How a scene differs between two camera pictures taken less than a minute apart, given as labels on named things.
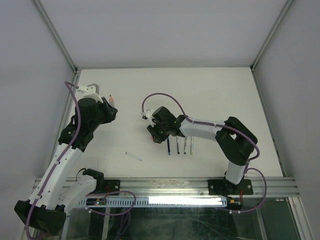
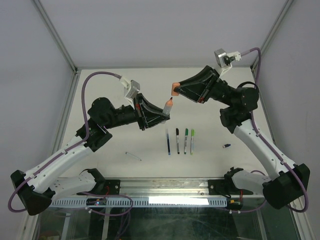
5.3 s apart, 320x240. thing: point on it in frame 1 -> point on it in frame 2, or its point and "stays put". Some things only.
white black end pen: (178, 148) stays put
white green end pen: (185, 144) stays put
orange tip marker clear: (111, 101) -> (168, 106)
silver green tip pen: (192, 145) stays put
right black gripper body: (159, 131) -> (215, 79)
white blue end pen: (133, 156) stays put
